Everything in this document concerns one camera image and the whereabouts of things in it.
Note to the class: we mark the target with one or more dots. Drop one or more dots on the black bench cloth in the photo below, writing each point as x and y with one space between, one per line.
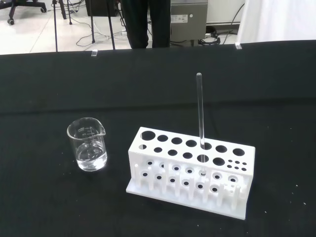
74 93

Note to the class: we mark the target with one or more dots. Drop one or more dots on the black tripod leg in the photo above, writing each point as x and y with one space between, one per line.
55 27
111 27
92 24

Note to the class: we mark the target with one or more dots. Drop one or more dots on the white test tube rack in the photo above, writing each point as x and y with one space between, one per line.
187 158

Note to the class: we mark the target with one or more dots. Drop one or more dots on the clear cloth clip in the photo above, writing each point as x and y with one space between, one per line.
94 53
237 46

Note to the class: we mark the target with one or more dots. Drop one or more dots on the black box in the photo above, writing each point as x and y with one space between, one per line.
101 7

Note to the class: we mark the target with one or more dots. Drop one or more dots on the person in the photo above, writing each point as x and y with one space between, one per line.
138 24

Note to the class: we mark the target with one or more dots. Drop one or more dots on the glass beaker with water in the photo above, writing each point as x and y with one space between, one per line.
87 150

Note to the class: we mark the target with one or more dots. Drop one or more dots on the white curtain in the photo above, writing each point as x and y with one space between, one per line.
276 19

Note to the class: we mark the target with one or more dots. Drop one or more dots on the grey metal cabinet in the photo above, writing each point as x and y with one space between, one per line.
188 27

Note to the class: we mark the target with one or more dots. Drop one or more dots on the black office chair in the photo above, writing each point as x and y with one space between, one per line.
14 7

